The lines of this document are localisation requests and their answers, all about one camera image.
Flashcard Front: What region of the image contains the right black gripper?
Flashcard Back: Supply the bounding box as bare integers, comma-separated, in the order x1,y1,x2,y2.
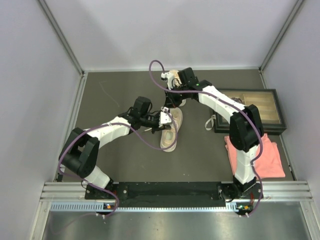
164,84,189,109

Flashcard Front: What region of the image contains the beige lace sneaker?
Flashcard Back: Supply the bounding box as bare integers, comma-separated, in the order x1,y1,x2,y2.
160,107,183,153
169,69,186,107

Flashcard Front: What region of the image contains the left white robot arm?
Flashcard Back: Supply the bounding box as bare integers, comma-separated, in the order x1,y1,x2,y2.
58,96,163,199

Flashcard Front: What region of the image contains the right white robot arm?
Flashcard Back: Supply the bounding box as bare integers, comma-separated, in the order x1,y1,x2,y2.
161,67,264,198

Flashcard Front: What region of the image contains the white ribbon loop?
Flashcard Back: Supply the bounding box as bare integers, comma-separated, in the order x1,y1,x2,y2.
204,114,216,131

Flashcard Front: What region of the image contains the dark framed display box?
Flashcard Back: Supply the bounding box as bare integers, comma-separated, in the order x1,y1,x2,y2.
219,88,287,136

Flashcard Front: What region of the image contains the pink folded cloth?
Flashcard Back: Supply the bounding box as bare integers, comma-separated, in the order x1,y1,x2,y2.
224,133,286,179

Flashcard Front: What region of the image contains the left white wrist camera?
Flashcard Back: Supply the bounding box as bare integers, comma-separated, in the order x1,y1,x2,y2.
159,107,173,127

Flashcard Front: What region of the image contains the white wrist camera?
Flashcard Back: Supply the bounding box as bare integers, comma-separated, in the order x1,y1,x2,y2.
161,72,177,90
159,107,173,127

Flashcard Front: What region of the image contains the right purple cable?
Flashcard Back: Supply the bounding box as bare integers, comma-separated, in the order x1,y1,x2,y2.
148,59,265,218

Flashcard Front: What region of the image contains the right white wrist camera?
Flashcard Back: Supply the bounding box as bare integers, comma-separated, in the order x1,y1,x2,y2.
161,72,177,90

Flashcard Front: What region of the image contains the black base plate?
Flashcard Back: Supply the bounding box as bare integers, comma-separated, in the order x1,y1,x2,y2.
84,181,266,208

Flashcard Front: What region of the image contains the grey slotted cable duct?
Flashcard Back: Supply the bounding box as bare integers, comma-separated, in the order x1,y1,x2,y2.
50,202,116,212

